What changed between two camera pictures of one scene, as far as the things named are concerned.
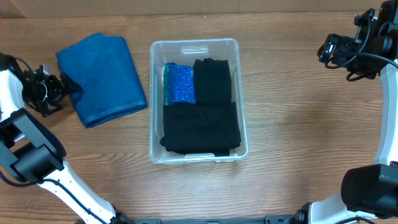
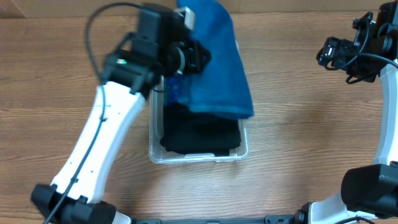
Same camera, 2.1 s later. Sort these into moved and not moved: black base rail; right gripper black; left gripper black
Moved: left gripper black
Not moved: right gripper black; black base rail
